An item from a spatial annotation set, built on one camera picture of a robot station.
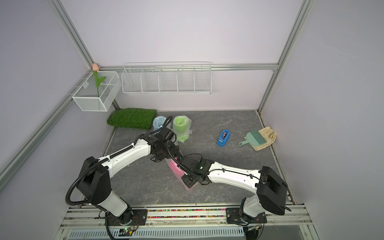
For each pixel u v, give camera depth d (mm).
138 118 1122
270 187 414
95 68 899
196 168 590
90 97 778
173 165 807
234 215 740
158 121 938
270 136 1058
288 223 723
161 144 681
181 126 912
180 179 812
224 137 1010
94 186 436
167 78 983
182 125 913
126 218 655
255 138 1023
